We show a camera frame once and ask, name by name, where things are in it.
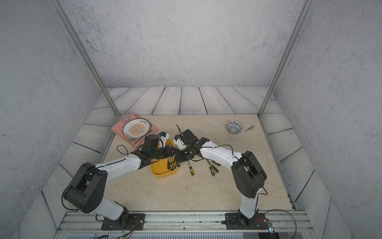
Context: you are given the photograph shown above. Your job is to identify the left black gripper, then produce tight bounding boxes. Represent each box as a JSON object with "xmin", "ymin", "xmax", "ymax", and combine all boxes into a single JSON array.
[{"xmin": 150, "ymin": 144, "xmax": 178, "ymax": 160}]

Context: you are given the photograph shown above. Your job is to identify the file tool yellow black handle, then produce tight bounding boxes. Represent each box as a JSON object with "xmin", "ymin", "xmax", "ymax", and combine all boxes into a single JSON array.
[{"xmin": 168, "ymin": 156, "xmax": 174, "ymax": 171}]

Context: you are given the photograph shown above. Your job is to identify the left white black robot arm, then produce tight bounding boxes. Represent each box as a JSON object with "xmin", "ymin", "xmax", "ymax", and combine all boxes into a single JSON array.
[{"xmin": 61, "ymin": 132, "xmax": 173, "ymax": 221}]

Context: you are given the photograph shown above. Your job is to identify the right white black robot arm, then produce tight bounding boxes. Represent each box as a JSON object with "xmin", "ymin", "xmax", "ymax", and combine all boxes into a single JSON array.
[{"xmin": 173, "ymin": 129, "xmax": 267, "ymax": 220}]

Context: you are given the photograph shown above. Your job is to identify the yellow plastic storage box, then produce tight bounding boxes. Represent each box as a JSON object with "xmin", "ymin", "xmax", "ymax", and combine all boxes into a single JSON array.
[{"xmin": 150, "ymin": 138, "xmax": 179, "ymax": 178}]

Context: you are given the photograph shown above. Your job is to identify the white plate orange sunburst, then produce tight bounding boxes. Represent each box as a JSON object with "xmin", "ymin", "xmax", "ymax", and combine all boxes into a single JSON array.
[{"xmin": 122, "ymin": 118, "xmax": 151, "ymax": 139}]

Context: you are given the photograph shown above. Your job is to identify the pink square tray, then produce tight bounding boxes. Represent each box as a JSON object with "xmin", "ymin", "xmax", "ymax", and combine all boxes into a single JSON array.
[{"xmin": 111, "ymin": 113, "xmax": 158, "ymax": 146}]

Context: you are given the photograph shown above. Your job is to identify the blue patterned small bowl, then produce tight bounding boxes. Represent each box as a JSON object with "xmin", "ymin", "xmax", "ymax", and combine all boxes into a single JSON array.
[{"xmin": 225, "ymin": 120, "xmax": 243, "ymax": 134}]

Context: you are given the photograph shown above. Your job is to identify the silver fork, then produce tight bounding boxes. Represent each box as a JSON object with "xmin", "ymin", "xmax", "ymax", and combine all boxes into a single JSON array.
[{"xmin": 236, "ymin": 125, "xmax": 255, "ymax": 137}]

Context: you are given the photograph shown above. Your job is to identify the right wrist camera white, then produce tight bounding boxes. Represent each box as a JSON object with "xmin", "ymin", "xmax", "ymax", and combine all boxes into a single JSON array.
[{"xmin": 173, "ymin": 134, "xmax": 187, "ymax": 150}]

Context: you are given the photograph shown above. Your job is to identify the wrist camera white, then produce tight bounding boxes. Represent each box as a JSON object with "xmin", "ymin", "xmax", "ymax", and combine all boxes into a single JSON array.
[
  {"xmin": 173, "ymin": 134, "xmax": 187, "ymax": 150},
  {"xmin": 157, "ymin": 131, "xmax": 169, "ymax": 147}
]

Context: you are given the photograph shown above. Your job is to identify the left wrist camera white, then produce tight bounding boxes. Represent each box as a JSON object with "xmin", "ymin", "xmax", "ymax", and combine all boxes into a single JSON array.
[{"xmin": 157, "ymin": 131, "xmax": 169, "ymax": 147}]

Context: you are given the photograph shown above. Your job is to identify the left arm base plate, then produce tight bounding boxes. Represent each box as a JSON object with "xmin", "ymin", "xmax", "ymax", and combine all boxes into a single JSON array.
[{"xmin": 101, "ymin": 213, "xmax": 146, "ymax": 231}]

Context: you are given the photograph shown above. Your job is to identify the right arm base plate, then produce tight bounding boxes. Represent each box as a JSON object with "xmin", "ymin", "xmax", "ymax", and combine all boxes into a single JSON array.
[{"xmin": 221, "ymin": 212, "xmax": 270, "ymax": 230}]

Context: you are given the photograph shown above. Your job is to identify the aluminium mounting rail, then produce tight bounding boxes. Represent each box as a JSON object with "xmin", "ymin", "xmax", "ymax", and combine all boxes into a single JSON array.
[{"xmin": 54, "ymin": 210, "xmax": 317, "ymax": 239}]

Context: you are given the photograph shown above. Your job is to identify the left aluminium frame post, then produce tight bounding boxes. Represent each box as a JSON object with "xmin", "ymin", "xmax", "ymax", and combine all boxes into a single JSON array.
[{"xmin": 49, "ymin": 0, "xmax": 122, "ymax": 119}]

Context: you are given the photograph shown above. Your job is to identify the aluminium frame post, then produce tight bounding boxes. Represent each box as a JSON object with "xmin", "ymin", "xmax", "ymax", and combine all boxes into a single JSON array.
[
  {"xmin": 258, "ymin": 0, "xmax": 314, "ymax": 119},
  {"xmin": 49, "ymin": 0, "xmax": 122, "ymax": 119}
]

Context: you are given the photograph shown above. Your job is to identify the right aluminium frame post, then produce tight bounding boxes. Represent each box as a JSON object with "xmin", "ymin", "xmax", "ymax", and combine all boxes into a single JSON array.
[{"xmin": 258, "ymin": 0, "xmax": 314, "ymax": 119}]

